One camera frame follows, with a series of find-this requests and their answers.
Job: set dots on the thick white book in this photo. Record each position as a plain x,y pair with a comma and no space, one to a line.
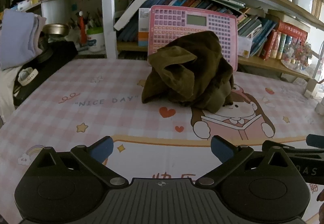
131,11

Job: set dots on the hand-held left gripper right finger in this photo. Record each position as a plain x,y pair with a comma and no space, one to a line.
221,149

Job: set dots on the orange and white box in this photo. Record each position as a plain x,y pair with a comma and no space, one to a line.
144,26

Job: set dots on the pale pink folded garment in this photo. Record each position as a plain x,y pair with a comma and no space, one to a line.
40,26

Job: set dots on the gold round tin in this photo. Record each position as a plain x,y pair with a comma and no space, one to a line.
54,28

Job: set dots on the olive brown garment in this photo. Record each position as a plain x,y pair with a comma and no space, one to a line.
189,74

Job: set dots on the white shelf post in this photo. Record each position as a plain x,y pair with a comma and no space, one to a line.
108,11

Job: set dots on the row of blue books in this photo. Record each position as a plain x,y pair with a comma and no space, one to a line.
162,0

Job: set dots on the pink keyboard learning pad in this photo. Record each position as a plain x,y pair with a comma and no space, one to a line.
172,29

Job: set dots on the bunch of pens and brushes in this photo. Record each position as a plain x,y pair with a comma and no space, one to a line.
93,20

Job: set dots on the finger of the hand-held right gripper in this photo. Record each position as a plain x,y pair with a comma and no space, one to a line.
303,152
316,140

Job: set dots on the person's right hand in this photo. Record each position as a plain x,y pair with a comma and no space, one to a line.
321,196

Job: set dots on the pink checked cartoon desk mat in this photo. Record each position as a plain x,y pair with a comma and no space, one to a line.
101,112

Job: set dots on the red tassel ornament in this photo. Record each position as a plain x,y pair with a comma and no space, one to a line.
81,26

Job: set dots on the white tub with green lid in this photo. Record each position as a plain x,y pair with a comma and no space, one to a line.
96,42

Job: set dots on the white plastic container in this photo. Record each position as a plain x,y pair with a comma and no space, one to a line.
58,11

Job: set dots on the lavender folded garment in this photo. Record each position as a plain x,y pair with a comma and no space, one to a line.
17,36

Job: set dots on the stack of slanted books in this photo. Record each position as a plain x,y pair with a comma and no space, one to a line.
255,29

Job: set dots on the colourful figurine ornament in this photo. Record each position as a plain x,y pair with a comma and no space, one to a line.
298,52

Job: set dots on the row of red books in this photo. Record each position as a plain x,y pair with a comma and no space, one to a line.
288,28

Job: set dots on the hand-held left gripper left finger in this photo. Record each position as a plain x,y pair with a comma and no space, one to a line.
102,149

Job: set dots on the white wristwatch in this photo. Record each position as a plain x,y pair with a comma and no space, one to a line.
25,76

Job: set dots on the small white box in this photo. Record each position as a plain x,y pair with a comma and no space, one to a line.
244,45

